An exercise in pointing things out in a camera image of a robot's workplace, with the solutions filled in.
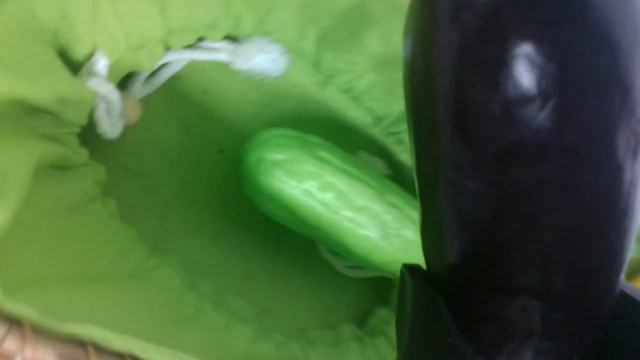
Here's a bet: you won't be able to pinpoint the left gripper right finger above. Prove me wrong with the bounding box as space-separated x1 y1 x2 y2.
595 281 640 360

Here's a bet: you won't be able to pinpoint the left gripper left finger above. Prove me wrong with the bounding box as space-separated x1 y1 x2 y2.
395 264 478 360

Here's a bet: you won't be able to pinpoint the dark purple eggplant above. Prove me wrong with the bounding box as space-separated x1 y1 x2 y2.
403 0 639 360

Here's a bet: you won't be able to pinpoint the green fabric basket liner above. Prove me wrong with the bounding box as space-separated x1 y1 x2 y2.
1 0 413 360

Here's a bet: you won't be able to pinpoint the woven wicker basket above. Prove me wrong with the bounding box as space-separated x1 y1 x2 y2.
0 313 139 360

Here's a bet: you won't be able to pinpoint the white liner drawstring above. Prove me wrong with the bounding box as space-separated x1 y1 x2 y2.
77 36 290 141

